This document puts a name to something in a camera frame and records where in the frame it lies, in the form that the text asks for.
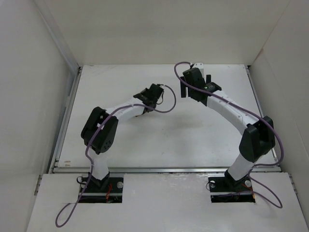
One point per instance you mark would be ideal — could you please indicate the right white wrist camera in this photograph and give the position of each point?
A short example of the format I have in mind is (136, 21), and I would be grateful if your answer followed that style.
(200, 66)

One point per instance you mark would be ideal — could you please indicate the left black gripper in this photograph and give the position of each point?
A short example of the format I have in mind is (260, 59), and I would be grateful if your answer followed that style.
(144, 109)

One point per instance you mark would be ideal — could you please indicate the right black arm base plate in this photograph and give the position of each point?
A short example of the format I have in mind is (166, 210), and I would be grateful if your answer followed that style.
(224, 192)

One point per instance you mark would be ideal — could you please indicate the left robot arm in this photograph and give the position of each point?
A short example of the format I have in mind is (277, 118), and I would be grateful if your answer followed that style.
(100, 129)

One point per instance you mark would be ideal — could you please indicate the aluminium front rail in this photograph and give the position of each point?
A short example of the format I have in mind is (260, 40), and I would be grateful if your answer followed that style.
(133, 170)

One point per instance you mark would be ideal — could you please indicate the aluminium left rail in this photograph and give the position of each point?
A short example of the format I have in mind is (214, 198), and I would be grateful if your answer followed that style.
(63, 122)

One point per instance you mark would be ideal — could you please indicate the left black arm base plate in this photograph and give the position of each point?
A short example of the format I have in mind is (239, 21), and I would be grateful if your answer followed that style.
(109, 191)

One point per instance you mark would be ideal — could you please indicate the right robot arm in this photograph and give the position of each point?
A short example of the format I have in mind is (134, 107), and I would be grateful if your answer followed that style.
(257, 139)

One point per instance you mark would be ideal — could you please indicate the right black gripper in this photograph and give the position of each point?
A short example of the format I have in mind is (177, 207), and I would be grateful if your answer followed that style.
(183, 87)

